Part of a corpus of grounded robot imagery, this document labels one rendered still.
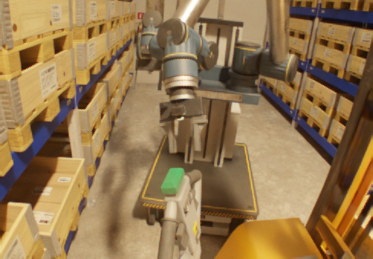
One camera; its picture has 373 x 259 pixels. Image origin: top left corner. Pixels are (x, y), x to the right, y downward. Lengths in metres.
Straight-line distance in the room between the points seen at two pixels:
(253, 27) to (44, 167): 5.34
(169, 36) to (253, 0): 5.57
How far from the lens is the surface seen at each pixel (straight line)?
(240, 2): 6.20
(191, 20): 1.08
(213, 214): 2.11
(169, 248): 0.59
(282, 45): 1.68
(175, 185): 0.61
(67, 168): 2.28
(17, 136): 1.26
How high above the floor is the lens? 1.80
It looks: 24 degrees down
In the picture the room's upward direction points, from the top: 5 degrees clockwise
